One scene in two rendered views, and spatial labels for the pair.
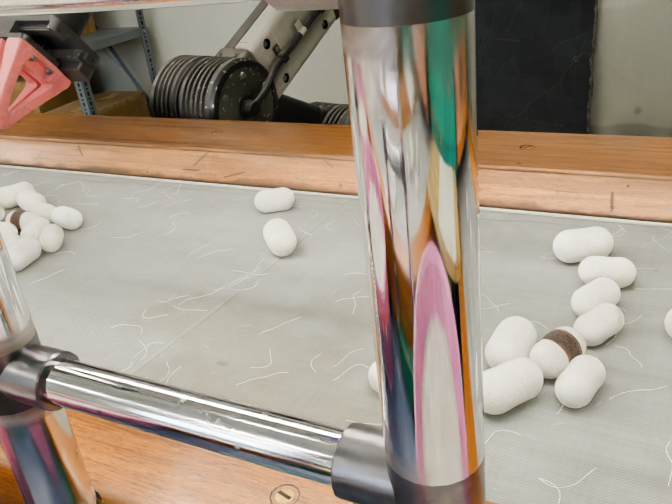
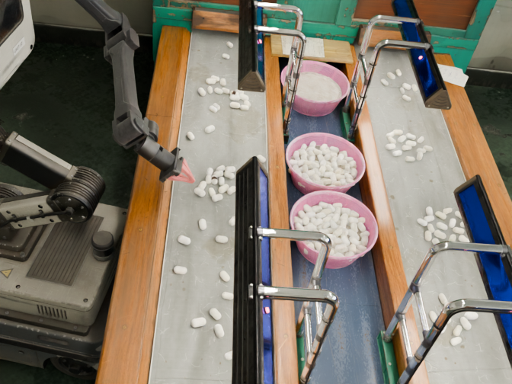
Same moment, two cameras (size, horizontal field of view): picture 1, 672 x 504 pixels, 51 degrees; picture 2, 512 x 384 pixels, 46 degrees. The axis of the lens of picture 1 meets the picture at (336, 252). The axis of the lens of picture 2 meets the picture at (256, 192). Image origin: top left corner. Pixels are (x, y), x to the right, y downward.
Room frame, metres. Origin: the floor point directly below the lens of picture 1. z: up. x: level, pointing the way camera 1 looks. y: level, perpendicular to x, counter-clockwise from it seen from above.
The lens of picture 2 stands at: (1.27, 1.40, 2.08)
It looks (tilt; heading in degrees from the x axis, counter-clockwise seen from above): 45 degrees down; 233
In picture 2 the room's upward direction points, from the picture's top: 10 degrees clockwise
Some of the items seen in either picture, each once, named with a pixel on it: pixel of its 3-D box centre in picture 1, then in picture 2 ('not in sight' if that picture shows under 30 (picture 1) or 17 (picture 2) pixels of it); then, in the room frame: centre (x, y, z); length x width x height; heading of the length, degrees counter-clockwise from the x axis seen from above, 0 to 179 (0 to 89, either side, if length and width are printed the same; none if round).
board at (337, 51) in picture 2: not in sight; (311, 48); (-0.14, -0.23, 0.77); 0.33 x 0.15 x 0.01; 150
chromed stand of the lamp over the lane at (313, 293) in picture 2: not in sight; (279, 318); (0.71, 0.85, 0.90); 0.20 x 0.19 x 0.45; 60
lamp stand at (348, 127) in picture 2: not in sight; (382, 84); (-0.12, 0.21, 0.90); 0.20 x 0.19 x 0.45; 60
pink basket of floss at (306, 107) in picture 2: not in sight; (312, 90); (-0.03, -0.04, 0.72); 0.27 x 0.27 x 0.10
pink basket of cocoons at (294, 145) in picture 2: not in sight; (322, 168); (0.19, 0.34, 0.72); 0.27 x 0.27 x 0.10
